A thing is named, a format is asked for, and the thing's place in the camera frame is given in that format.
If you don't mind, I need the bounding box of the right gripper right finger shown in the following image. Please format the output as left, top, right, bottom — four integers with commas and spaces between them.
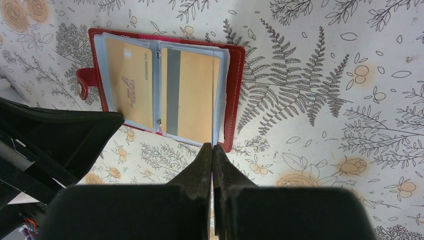
211, 144, 376, 240

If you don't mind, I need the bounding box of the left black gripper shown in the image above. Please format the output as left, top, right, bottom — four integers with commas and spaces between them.
0, 98, 124, 239

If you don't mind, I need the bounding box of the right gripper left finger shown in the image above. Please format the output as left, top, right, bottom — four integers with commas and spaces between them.
38, 143, 212, 240

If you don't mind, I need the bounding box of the gold VIP card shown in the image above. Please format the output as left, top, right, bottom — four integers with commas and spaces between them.
105, 37, 154, 129

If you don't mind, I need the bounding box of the red card holder wallet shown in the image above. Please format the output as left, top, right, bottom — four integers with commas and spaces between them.
76, 28, 246, 153

